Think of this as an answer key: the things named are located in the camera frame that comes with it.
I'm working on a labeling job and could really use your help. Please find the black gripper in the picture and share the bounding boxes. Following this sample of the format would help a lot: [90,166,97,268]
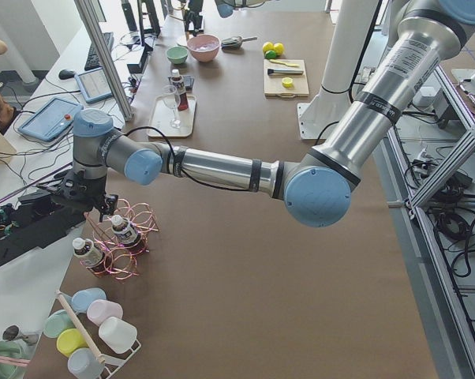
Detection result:
[50,169,118,222]
[183,0,204,34]

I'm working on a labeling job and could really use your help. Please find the copper wire bottle basket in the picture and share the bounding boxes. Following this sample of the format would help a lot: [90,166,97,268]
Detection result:
[84,199,159,281]

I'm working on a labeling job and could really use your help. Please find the tea bottle white cap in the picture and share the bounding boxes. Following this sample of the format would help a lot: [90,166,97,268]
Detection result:
[170,69,189,111]

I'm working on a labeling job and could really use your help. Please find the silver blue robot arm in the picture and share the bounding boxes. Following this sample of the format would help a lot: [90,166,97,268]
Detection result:
[50,1,475,227]

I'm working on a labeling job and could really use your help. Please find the tea bottle far one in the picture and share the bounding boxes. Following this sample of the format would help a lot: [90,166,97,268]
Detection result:
[110,214,147,256]

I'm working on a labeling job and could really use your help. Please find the tea bottle dark label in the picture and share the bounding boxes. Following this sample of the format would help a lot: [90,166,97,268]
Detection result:
[72,238,110,277]

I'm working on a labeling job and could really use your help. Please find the pink bowl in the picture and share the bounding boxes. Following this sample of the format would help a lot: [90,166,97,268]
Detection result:
[187,34,221,62]

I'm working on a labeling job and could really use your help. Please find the clear ice cubes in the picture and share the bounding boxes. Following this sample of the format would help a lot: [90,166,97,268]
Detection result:
[193,42,218,53]

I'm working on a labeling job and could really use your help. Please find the green ceramic bowl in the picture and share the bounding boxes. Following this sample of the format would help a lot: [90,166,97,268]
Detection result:
[166,46,189,65]

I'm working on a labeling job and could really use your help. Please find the steel ice scoop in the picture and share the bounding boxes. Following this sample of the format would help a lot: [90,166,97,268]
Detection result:
[221,36,258,50]

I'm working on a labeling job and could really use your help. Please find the upper yellow lemon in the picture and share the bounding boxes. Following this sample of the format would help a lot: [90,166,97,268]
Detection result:
[262,41,275,54]

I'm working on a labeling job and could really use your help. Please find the clear wine glass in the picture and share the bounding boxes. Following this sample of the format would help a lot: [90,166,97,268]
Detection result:
[162,84,181,129]

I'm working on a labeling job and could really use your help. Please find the yellow plastic knife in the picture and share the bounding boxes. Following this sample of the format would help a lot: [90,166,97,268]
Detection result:
[268,59,300,68]

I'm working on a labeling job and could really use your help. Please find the steel muddler black tip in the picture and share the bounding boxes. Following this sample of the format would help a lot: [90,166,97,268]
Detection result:
[267,68,304,76]

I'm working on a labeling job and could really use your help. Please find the blue plastic cup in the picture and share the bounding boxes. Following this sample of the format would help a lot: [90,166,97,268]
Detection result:
[71,287,107,313]

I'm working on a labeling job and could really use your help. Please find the cream rabbit tray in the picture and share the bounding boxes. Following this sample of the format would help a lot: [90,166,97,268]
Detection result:
[148,95,197,138]

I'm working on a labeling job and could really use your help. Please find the blue teach pendant near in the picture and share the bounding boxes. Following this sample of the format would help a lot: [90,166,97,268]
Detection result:
[18,97,84,142]

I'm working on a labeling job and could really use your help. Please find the blue teach pendant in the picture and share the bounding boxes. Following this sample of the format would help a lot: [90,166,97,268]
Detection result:
[18,97,84,142]
[74,68,112,104]

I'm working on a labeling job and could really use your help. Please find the pink plastic cup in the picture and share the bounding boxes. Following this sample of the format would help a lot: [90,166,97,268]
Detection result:
[86,299,123,326]

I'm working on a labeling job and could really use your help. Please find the bamboo cutting board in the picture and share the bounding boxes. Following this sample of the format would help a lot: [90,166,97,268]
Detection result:
[264,59,309,98]

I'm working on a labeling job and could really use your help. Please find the black keyboard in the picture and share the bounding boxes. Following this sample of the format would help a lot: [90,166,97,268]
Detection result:
[84,31,115,73]

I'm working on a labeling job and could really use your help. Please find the blue teach pendant far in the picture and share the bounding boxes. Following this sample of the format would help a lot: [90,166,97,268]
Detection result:
[74,68,112,104]

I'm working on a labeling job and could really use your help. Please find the half lemon slice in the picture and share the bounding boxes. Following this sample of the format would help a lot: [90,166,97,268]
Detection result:
[282,77,294,88]

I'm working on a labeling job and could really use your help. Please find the mint green plastic cup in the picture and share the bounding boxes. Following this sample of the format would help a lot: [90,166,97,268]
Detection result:
[43,310,75,339]

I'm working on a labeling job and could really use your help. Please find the white plastic cup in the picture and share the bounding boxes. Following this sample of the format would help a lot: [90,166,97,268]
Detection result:
[99,317,138,354]

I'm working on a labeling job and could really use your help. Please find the black computer mouse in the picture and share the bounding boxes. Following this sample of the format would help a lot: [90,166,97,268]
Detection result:
[58,69,76,80]

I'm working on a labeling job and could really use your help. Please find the yellow plastic cup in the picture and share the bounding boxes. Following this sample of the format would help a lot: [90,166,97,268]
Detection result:
[56,328,88,358]

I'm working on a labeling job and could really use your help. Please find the grey plastic cup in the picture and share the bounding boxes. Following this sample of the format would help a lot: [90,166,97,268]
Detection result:
[67,347,104,379]

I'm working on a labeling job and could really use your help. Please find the steel jigger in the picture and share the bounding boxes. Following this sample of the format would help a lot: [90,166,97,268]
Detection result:
[2,325,39,346]

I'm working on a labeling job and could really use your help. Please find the green bowl with utensils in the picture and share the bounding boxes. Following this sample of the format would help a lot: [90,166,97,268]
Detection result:
[0,341,30,378]

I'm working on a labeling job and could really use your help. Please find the grey aluminium post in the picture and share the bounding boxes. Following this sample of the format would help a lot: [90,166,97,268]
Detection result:
[74,0,133,122]

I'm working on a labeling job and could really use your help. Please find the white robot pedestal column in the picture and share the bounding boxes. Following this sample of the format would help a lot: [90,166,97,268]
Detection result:
[297,0,382,140]

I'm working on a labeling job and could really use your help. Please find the white wire cup rack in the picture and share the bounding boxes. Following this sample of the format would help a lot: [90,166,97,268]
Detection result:
[56,291,141,378]

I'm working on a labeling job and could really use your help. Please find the aluminium frame truss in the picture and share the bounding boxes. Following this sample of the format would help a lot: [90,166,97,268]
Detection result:
[381,59,475,378]

